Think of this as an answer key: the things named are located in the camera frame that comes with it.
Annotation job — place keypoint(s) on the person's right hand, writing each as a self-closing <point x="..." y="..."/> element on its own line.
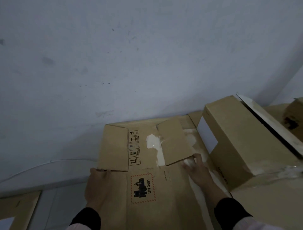
<point x="201" y="174"/>

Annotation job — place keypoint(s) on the person's left hand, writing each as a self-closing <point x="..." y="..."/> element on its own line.
<point x="95" y="187"/>

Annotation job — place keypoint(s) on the person's right thumb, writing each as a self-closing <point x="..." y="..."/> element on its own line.
<point x="187" y="169"/>

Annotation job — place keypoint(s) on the person's left thumb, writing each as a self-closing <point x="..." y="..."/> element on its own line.
<point x="107" y="176"/>

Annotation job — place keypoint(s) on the cardboard box hazard label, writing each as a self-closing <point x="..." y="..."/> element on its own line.
<point x="163" y="189"/>

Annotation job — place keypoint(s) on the person's left forearm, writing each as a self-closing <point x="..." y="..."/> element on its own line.
<point x="86" y="219"/>

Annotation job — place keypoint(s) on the person's right forearm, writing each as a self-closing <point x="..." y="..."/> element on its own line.
<point x="230" y="212"/>

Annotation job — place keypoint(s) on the closed cardboard box white label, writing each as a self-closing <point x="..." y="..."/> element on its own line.
<point x="241" y="142"/>

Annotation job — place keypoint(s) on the large brown cardboard box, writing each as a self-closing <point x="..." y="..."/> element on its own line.
<point x="267" y="206"/>

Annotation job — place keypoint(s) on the brown cardboard sheet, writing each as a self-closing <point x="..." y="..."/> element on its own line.
<point x="20" y="208"/>

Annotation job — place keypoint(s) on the small brown cardboard box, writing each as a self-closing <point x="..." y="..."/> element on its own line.
<point x="294" y="118"/>

